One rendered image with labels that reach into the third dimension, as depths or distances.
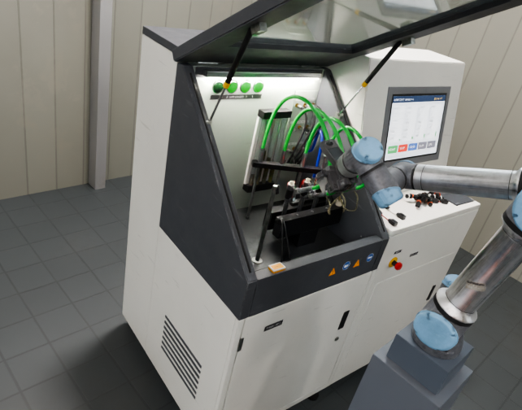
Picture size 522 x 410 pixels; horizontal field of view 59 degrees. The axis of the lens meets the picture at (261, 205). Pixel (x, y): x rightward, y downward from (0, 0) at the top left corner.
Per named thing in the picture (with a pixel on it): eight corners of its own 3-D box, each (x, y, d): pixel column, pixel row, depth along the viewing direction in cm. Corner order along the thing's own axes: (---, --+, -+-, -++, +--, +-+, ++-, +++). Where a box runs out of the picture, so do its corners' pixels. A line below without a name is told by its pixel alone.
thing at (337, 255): (248, 317, 152) (258, 280, 144) (241, 309, 155) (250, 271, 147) (371, 272, 189) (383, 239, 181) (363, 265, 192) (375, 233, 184)
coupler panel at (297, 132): (283, 163, 201) (300, 93, 186) (278, 159, 203) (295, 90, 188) (305, 159, 208) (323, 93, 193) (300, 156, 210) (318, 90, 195)
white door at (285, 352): (214, 447, 184) (245, 321, 151) (210, 442, 185) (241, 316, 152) (328, 384, 222) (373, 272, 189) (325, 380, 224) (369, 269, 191)
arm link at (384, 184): (414, 190, 129) (393, 156, 130) (398, 201, 120) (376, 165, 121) (392, 202, 134) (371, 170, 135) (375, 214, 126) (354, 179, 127)
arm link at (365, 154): (369, 168, 120) (352, 141, 121) (352, 181, 131) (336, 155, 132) (392, 156, 123) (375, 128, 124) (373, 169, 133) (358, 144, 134)
